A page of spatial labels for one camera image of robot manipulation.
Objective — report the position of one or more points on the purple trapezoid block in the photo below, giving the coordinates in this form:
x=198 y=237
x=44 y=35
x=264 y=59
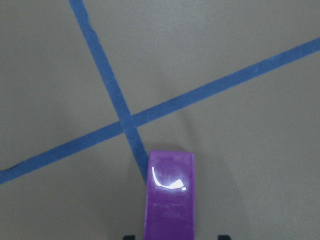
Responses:
x=170 y=196

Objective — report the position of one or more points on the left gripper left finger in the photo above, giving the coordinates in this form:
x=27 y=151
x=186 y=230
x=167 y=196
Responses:
x=128 y=237

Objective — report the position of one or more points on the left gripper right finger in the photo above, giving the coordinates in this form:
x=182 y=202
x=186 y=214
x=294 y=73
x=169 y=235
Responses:
x=223 y=237

